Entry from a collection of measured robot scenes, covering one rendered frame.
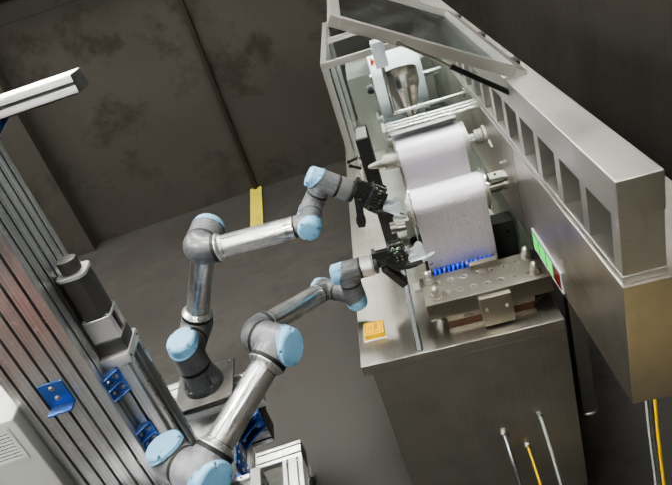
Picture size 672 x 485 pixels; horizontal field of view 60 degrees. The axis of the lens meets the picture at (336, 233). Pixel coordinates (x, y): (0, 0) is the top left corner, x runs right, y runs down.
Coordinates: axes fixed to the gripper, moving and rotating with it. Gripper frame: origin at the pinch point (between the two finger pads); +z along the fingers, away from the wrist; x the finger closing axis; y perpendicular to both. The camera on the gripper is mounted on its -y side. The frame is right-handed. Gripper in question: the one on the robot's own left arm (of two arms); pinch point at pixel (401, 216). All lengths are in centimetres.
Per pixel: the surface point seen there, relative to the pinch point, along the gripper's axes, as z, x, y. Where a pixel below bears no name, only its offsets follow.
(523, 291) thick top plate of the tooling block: 38.5, -26.5, 1.8
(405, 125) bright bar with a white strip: -6.8, 23.9, 23.7
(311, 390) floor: 22, 63, -142
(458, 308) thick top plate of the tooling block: 22.7, -26.5, -11.8
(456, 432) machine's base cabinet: 44, -33, -56
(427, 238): 9.6, -6.7, -1.4
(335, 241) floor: 34, 222, -132
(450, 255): 20.0, -6.7, -4.3
